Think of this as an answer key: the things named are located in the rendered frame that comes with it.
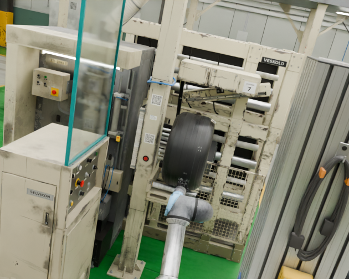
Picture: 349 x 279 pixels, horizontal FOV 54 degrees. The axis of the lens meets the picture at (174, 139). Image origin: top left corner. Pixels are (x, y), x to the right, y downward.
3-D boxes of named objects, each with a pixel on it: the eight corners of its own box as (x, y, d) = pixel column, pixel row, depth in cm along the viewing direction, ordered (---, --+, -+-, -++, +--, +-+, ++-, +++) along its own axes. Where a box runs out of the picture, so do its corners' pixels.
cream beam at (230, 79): (176, 79, 261) (180, 60, 256) (181, 76, 284) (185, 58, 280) (256, 98, 255) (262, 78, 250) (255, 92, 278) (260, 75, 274)
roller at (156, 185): (152, 179, 256) (151, 185, 258) (151, 182, 252) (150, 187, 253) (198, 191, 253) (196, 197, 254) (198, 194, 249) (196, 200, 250)
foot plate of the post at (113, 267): (106, 274, 284) (107, 270, 283) (117, 254, 310) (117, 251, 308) (137, 283, 282) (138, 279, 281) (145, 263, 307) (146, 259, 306)
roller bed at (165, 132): (147, 158, 298) (152, 125, 289) (150, 152, 312) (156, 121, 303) (168, 163, 296) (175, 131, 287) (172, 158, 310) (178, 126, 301)
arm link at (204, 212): (220, 201, 170) (204, 208, 217) (199, 196, 169) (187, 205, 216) (217, 225, 166) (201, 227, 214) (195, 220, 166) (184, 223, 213)
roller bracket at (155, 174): (144, 192, 251) (147, 180, 248) (157, 171, 289) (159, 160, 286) (149, 193, 251) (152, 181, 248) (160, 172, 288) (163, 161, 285)
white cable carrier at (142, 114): (129, 168, 261) (140, 107, 246) (132, 165, 266) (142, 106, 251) (135, 169, 261) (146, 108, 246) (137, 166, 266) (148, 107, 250)
